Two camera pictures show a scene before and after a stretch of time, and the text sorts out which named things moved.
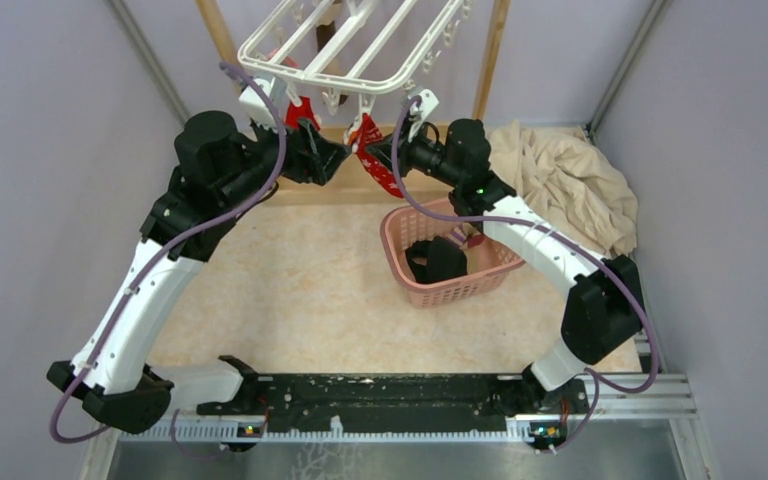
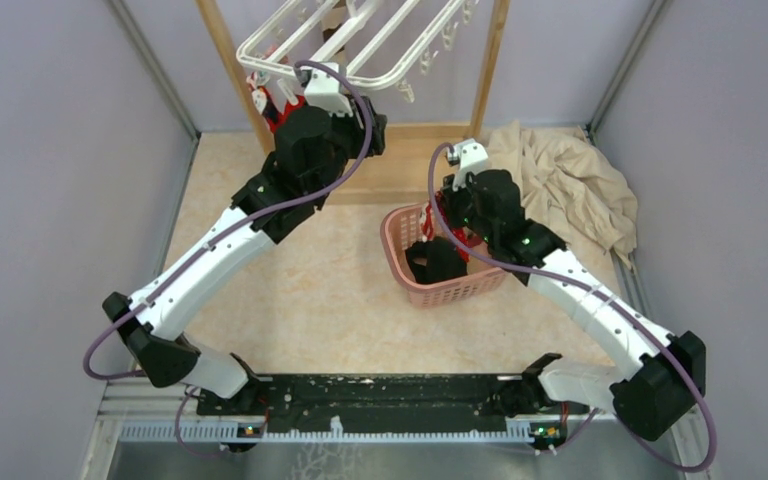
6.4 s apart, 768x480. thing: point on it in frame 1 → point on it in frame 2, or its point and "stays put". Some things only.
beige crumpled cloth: x=560 y=171 stays put
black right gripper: x=382 y=148 → x=451 y=196
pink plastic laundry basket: x=489 y=269 stays put
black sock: x=447 y=260 stays put
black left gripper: x=312 y=157 → x=378 y=123
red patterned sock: x=365 y=133 → x=462 y=242
